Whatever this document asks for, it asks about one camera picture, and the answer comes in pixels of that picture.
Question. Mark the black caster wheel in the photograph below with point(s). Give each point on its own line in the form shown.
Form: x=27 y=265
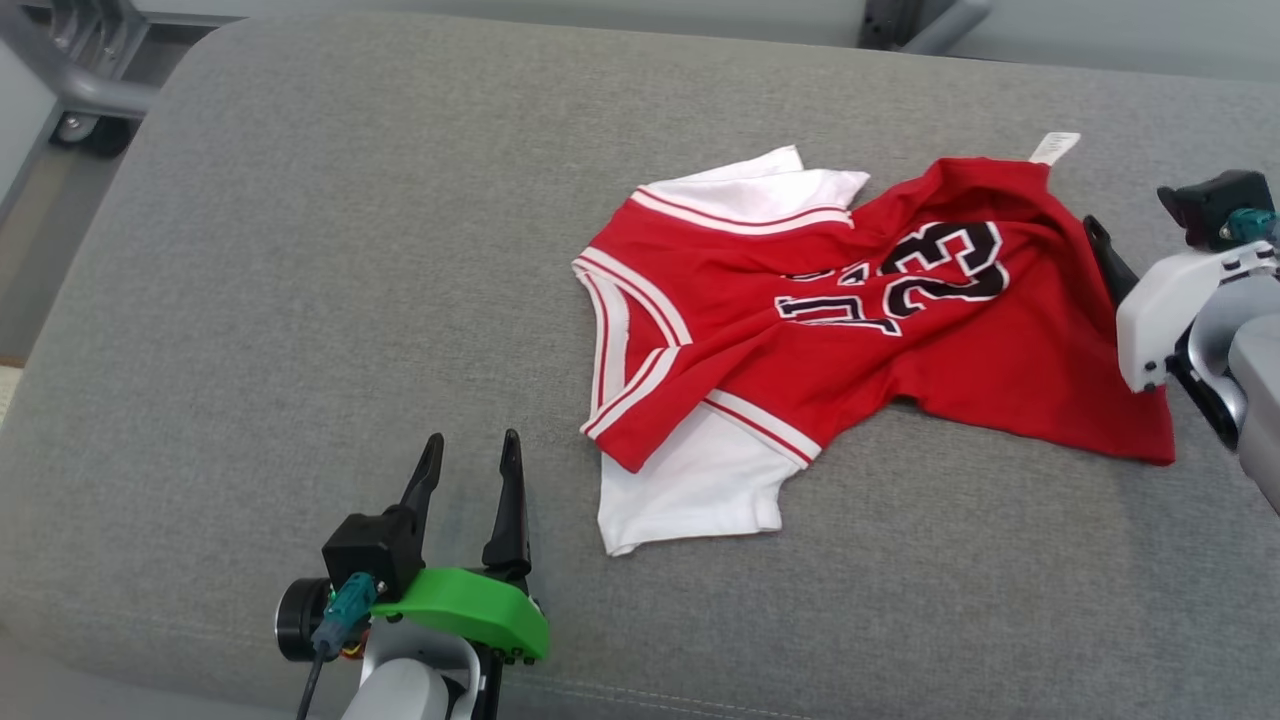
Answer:
x=95 y=135

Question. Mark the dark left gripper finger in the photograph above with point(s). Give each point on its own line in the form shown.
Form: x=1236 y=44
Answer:
x=425 y=480
x=510 y=520

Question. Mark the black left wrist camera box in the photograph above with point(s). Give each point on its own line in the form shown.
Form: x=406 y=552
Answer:
x=370 y=545

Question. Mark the grey fabric sofa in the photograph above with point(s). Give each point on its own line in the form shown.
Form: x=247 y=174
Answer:
x=300 y=350

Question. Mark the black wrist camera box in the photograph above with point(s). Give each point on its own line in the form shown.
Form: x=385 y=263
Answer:
x=370 y=545
x=1210 y=205

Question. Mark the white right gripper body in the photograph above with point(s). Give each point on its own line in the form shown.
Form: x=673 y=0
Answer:
x=1160 y=310

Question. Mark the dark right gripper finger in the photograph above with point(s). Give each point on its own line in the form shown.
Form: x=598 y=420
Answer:
x=1112 y=262

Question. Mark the black round left gripper motor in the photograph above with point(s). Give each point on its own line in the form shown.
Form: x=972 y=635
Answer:
x=298 y=620

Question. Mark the grey metal post with bracket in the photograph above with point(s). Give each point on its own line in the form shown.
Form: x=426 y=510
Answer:
x=935 y=20

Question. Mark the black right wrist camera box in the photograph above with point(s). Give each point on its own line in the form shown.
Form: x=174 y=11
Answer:
x=1210 y=205

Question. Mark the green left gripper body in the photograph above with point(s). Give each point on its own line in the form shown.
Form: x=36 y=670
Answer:
x=480 y=605

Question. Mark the red basketball jersey white trim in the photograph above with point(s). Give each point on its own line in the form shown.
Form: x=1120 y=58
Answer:
x=760 y=350

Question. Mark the grey metal stand frame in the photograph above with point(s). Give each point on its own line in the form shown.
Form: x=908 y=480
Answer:
x=90 y=90

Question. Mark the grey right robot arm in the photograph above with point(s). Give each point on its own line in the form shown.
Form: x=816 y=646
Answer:
x=1255 y=350

